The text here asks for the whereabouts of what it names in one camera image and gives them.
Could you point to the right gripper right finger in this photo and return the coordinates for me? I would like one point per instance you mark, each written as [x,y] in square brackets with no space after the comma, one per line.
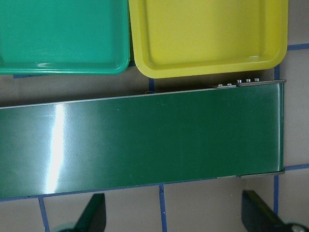
[256,216]

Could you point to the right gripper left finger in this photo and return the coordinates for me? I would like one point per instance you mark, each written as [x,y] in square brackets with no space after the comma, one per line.
[93,218]

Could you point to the green conveyor belt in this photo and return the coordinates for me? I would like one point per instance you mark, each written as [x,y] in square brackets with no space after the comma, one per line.
[141,140]

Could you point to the green plastic tray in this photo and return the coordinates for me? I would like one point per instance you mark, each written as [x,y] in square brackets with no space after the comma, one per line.
[64,36]

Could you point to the yellow plastic tray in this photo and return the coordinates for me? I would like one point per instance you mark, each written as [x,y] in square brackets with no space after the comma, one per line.
[175,38]

